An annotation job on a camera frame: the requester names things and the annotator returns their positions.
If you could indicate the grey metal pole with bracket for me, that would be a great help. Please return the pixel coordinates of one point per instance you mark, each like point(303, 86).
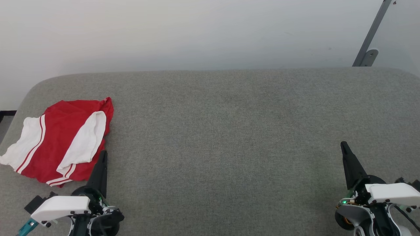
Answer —
point(370, 36)

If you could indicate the red and white garment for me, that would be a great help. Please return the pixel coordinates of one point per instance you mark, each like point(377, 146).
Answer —
point(59, 137)

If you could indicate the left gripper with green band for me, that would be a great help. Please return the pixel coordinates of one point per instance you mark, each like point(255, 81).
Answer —
point(96, 200)

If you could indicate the grey fabric sofa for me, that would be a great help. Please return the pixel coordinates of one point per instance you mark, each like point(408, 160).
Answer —
point(229, 147)

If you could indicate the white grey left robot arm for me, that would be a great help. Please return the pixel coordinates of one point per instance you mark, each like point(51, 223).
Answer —
point(101, 224)

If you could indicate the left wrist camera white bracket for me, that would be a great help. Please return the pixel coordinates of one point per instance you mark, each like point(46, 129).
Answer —
point(59, 207)

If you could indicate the black baseboard strip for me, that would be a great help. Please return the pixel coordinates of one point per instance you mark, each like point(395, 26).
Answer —
point(6, 114)

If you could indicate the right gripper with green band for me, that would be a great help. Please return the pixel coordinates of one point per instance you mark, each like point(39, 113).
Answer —
point(359, 193)

